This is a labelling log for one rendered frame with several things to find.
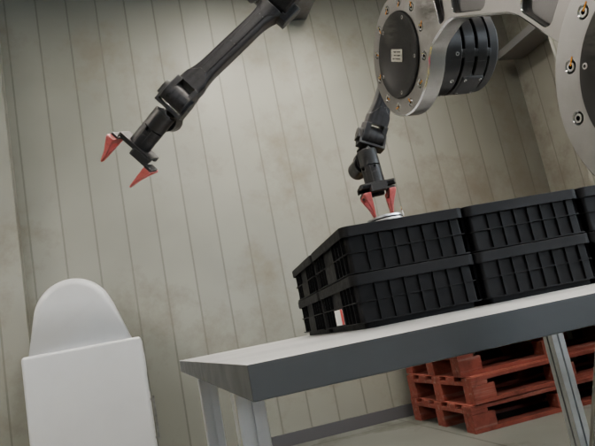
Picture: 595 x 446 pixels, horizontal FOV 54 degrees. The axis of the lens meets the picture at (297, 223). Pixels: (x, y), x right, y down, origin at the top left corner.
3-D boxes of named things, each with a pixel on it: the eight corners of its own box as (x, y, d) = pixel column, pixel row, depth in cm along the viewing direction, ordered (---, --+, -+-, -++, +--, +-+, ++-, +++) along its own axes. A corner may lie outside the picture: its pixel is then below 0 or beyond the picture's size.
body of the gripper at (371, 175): (358, 197, 169) (351, 173, 170) (391, 190, 170) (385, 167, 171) (361, 190, 162) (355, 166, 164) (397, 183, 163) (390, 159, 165)
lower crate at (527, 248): (604, 281, 136) (590, 232, 139) (487, 304, 131) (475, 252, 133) (517, 296, 175) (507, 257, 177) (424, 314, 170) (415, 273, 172)
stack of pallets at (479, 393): (567, 379, 429) (536, 261, 444) (665, 384, 347) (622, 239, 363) (409, 419, 394) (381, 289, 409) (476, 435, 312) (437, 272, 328)
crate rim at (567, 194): (580, 196, 140) (577, 188, 141) (465, 216, 135) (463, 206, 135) (500, 229, 179) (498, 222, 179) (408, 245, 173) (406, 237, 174)
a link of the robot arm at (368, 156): (359, 145, 166) (378, 142, 167) (351, 155, 172) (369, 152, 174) (366, 167, 164) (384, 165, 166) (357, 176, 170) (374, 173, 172)
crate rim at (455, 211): (465, 216, 135) (462, 206, 135) (341, 237, 129) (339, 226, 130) (408, 245, 173) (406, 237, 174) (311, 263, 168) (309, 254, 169)
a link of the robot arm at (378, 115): (397, -9, 163) (433, 3, 165) (391, -4, 169) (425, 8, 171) (354, 141, 167) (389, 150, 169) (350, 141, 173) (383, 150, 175)
